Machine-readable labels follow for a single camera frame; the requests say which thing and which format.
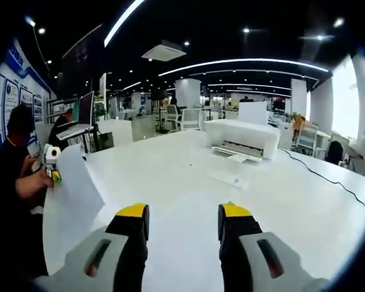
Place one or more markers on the green potted plant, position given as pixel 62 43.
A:
pixel 100 114

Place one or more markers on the black office chair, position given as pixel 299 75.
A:
pixel 334 152

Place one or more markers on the blue white wall poster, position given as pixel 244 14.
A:
pixel 15 94

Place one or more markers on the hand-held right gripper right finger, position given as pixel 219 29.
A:
pixel 237 231

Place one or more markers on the white office chair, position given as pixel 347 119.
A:
pixel 191 119
pixel 172 117
pixel 307 138

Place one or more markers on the person's left hand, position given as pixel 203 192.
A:
pixel 42 181

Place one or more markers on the operator in black shirt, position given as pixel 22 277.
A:
pixel 6 228

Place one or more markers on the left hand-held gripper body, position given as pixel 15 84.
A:
pixel 51 156

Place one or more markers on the large black hanging screen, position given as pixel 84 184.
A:
pixel 85 57

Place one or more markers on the white printing paper sheet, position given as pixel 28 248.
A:
pixel 79 188

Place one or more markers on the white printer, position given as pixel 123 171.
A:
pixel 240 134

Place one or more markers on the long ceiling light strip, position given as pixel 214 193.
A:
pixel 121 21

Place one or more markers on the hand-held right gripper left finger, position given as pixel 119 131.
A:
pixel 130 231

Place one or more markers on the ceiling air vent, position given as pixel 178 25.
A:
pixel 163 52

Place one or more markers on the open laptop on stand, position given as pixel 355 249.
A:
pixel 85 108

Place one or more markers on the white table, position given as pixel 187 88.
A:
pixel 170 158

